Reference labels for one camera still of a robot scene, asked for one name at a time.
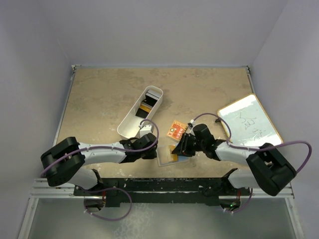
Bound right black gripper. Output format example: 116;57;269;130
172;132;205;157

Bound yellow framed whiteboard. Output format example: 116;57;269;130
217;94;283;147

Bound black card in tray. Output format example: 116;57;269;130
136;108;149;119

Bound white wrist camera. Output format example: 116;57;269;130
139;124;153;137
187;119;195;129

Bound white credit card stack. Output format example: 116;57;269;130
146;90;161;101

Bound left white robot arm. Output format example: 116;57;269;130
40;132;159;195

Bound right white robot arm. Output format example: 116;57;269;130
171;124;297;196

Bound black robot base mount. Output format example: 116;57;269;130
74;169;250;207

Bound orange spiral notebook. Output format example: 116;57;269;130
166;120;188;142

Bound white oblong plastic tray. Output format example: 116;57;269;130
117;86;163;139

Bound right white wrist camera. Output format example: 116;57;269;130
187;119;195;129

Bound aluminium table frame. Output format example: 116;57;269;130
17;64;307;239

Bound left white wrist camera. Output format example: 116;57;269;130
139;124;153;137

